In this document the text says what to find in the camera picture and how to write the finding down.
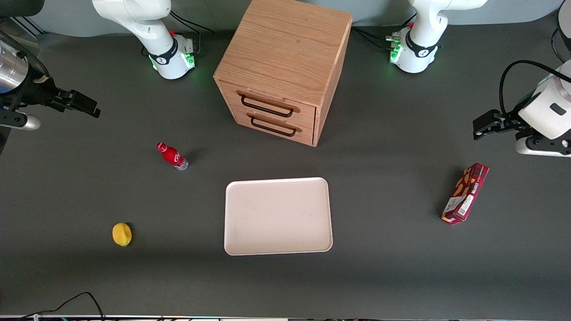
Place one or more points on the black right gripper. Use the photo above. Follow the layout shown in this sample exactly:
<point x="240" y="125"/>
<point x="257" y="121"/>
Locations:
<point x="39" y="92"/>

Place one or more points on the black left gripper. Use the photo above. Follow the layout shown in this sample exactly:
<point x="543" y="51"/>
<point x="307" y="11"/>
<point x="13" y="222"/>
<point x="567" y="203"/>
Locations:
<point x="507" y="121"/>

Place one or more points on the red coke bottle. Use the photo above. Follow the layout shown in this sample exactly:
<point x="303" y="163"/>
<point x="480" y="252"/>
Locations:
<point x="171" y="156"/>

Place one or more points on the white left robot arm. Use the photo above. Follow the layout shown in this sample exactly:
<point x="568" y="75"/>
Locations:
<point x="426" y="31"/>

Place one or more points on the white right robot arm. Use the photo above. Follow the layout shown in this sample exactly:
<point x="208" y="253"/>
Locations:
<point x="147" y="26"/>

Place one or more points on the cream plastic tray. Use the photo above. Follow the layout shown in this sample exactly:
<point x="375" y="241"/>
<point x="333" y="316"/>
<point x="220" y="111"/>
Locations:
<point x="276" y="216"/>

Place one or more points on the red snack box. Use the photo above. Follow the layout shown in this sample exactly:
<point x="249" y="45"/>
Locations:
<point x="466" y="194"/>

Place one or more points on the yellow lemon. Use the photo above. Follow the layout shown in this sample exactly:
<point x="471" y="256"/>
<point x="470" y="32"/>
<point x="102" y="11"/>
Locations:
<point x="122" y="234"/>

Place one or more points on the wooden drawer front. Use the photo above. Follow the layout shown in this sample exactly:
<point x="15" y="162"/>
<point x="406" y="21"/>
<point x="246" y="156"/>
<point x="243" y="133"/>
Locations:
<point x="285" y="133"/>
<point x="272" y="100"/>

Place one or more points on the wooden drawer cabinet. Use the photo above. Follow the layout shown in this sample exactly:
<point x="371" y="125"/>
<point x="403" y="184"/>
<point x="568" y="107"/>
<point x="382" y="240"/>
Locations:
<point x="285" y="44"/>

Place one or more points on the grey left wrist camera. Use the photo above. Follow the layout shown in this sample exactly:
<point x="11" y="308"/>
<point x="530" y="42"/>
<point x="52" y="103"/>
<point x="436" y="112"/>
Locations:
<point x="539" y="149"/>

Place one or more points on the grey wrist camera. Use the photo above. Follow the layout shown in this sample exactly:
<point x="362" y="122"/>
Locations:
<point x="539" y="149"/>
<point x="22" y="122"/>

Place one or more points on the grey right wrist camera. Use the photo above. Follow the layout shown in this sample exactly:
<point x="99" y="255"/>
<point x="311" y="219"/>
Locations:
<point x="22" y="122"/>

